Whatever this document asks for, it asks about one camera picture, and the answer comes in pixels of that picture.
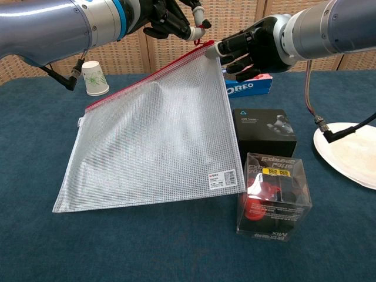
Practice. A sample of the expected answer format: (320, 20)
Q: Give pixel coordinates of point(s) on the black cardboard box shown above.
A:
(264, 129)

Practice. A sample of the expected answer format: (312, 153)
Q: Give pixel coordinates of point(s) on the white paper cup green print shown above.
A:
(94, 79)

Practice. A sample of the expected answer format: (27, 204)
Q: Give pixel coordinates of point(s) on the woven wooden screen panel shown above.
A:
(276, 6)
(364, 60)
(232, 14)
(123, 58)
(17, 67)

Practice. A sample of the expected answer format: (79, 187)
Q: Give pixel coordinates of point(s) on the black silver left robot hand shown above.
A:
(164, 17)

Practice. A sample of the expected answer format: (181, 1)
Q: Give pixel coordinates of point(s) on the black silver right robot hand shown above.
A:
(261, 50)

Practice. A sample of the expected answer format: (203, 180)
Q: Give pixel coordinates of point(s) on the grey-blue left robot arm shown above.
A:
(44, 26)

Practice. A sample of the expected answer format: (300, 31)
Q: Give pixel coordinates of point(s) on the blue Oreo cookie box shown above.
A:
(255, 88)

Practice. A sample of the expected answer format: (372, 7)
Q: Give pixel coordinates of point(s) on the teal tablecloth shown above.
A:
(176, 249)

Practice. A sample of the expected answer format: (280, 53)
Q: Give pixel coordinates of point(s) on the clear mesh zipper pouch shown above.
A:
(152, 141)

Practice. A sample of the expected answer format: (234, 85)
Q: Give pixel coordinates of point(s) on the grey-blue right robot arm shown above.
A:
(337, 26)

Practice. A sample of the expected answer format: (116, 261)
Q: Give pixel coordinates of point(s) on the white plate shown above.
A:
(352, 158)

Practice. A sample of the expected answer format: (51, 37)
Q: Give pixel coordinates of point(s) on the clear plastic box red contents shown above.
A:
(273, 205)

